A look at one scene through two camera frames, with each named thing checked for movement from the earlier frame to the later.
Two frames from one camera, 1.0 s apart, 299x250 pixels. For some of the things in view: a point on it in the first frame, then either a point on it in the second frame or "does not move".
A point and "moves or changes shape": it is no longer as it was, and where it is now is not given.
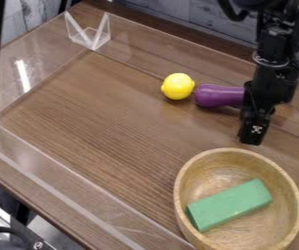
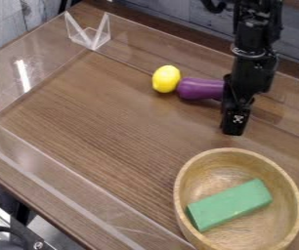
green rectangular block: x=229 y=205 does not move
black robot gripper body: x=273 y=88 → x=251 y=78
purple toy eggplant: x=217 y=95 moves or changes shape
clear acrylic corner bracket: x=91 y=37 does not move
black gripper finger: x=255 y=124 → x=235 y=119
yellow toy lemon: x=178 y=86 → x=166 y=78
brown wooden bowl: x=269 y=228 does not move
